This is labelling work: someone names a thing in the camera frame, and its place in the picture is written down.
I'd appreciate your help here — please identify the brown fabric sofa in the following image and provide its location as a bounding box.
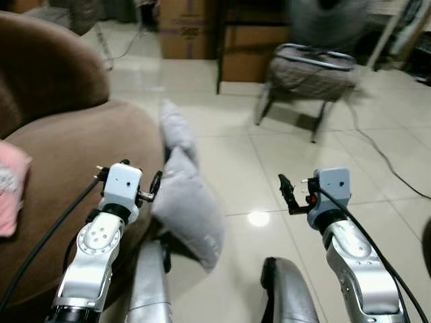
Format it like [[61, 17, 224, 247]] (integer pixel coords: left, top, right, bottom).
[[0, 10, 166, 318]]

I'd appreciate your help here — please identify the large grey pillow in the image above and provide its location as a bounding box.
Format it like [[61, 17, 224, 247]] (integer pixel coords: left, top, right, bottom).
[[151, 146, 226, 271]]

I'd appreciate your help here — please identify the small grey pillow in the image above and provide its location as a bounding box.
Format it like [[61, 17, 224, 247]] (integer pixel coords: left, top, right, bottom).
[[159, 99, 200, 166]]

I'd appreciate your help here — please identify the pink pillow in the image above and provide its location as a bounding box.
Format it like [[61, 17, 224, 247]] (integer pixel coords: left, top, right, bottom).
[[0, 139, 33, 238]]

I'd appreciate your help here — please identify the silver right robot leg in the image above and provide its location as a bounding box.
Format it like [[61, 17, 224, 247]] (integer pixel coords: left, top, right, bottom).
[[261, 256, 321, 323]]

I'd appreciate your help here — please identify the silver robot leg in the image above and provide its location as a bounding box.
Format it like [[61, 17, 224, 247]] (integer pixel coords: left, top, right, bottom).
[[127, 238, 173, 323], [261, 256, 321, 323]]

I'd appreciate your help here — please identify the silver left robot leg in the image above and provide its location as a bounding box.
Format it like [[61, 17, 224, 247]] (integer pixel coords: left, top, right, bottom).
[[127, 238, 173, 323]]

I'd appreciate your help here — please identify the metal chair with grey cushion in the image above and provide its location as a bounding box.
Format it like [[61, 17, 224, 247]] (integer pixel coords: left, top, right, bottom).
[[254, 43, 362, 144]]

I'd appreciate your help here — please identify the low cardboard box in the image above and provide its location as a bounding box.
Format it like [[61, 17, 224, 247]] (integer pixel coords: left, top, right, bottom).
[[222, 26, 292, 83]]

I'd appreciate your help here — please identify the tall cardboard box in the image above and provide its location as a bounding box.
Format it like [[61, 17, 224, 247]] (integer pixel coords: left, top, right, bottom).
[[159, 0, 218, 61]]

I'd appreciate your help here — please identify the person in grey clothes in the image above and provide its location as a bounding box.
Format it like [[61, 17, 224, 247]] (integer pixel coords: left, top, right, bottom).
[[288, 0, 370, 53]]

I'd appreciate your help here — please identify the white leaning board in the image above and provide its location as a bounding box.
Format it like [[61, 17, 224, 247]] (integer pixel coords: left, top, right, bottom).
[[366, 0, 431, 69]]

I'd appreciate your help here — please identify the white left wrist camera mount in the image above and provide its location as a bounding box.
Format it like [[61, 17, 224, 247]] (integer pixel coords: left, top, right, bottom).
[[100, 163, 144, 220]]

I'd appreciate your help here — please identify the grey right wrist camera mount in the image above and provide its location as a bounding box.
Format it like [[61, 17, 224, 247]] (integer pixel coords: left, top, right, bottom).
[[307, 168, 352, 231]]

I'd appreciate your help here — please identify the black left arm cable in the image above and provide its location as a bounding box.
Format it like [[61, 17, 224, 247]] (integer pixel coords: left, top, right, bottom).
[[0, 178, 103, 312]]

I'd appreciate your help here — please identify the black floor cable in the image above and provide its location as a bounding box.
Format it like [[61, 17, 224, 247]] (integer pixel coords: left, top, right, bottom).
[[342, 100, 431, 201]]

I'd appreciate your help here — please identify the black metal table frame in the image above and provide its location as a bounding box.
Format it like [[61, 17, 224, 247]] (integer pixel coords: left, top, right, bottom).
[[215, 0, 298, 96]]

